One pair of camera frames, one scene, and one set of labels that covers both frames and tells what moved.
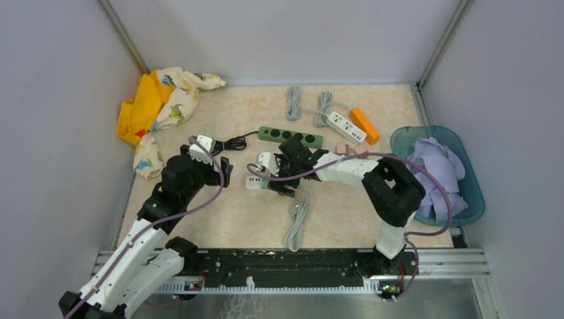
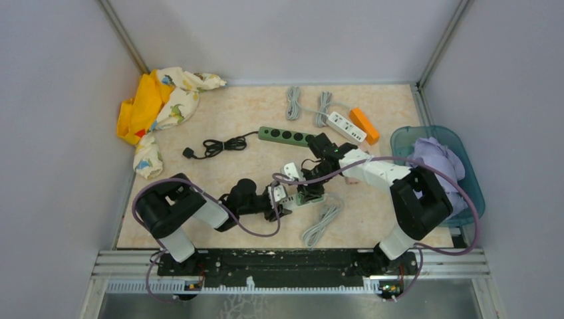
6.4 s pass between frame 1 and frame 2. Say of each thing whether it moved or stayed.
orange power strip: stayed
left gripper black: moved
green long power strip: stayed
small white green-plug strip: moved
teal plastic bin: stayed
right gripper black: moved
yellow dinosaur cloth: stayed
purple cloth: stayed
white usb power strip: stayed
